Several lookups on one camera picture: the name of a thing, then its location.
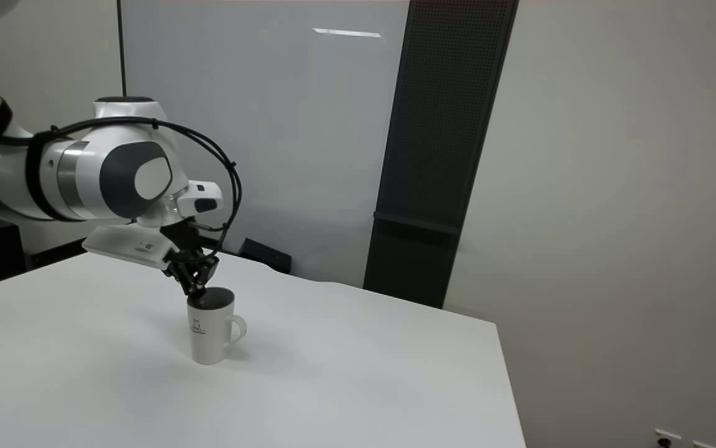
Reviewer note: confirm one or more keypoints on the frosted glass wall panel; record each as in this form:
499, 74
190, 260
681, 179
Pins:
309, 132

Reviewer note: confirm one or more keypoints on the white ceramic mug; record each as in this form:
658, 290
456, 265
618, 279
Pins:
211, 336

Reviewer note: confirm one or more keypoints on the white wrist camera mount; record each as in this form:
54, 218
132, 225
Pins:
125, 243

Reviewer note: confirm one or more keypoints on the black vertical pillar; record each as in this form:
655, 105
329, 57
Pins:
435, 164

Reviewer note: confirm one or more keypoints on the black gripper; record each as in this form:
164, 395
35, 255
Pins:
182, 238

